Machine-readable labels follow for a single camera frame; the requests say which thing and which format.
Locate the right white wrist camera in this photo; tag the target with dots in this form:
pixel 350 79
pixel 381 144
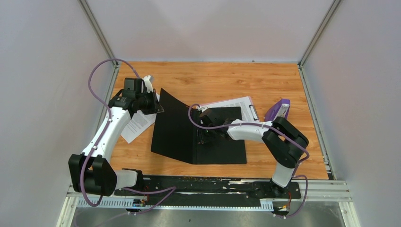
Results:
pixel 205 109

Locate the purple stapler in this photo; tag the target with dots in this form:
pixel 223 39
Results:
pixel 280 109

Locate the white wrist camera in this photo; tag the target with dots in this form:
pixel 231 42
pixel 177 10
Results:
pixel 205 109
pixel 148 83

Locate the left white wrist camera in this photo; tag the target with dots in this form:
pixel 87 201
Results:
pixel 148 83

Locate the printed paper sheet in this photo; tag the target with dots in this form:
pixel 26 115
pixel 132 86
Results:
pixel 244 106
pixel 138 123

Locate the red folder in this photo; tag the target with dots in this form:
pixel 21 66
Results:
pixel 174 136

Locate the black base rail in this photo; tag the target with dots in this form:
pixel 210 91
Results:
pixel 218 193

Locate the left aluminium corner post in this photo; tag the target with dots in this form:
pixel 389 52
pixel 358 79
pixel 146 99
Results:
pixel 96 27

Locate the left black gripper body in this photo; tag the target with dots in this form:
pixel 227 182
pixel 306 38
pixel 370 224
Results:
pixel 146 104

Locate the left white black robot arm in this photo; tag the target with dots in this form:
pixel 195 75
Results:
pixel 91 171

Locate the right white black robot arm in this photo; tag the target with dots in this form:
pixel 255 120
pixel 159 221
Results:
pixel 284 141

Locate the pink clipboard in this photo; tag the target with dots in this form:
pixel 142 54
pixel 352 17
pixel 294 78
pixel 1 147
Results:
pixel 253 111

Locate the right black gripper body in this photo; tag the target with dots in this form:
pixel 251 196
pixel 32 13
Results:
pixel 208 135

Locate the aluminium corner post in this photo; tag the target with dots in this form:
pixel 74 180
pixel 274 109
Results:
pixel 320 30
pixel 96 27

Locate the right aluminium corner post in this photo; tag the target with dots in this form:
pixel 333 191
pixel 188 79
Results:
pixel 320 30

